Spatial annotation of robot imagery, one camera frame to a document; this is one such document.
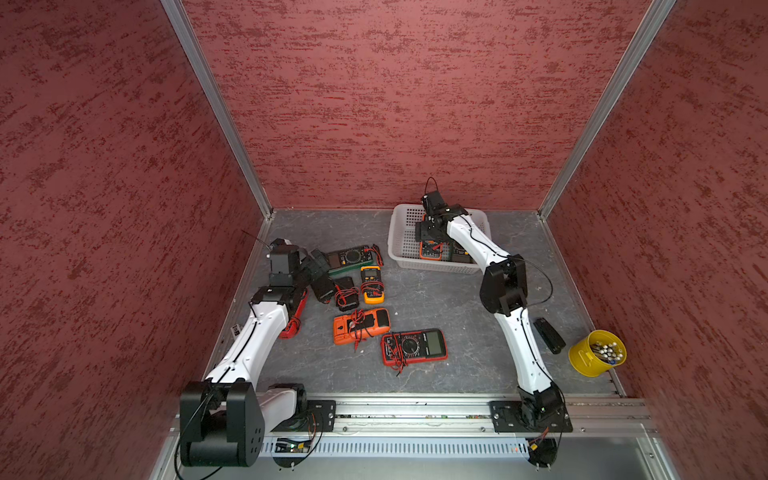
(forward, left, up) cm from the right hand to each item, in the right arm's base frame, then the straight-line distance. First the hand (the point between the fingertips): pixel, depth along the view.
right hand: (432, 237), depth 104 cm
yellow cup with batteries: (-44, -35, +7) cm, 57 cm away
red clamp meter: (-31, +44, -1) cm, 54 cm away
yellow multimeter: (-19, +21, -3) cm, 29 cm away
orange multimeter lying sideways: (-32, +24, -1) cm, 40 cm away
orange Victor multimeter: (-6, +1, 0) cm, 6 cm away
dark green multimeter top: (-6, +30, -4) cm, 31 cm away
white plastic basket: (-1, +10, -6) cm, 12 cm away
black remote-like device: (-35, -32, -5) cm, 47 cm away
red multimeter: (-37, +6, -3) cm, 38 cm away
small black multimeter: (-21, +29, -1) cm, 36 cm away
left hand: (-18, +37, +9) cm, 42 cm away
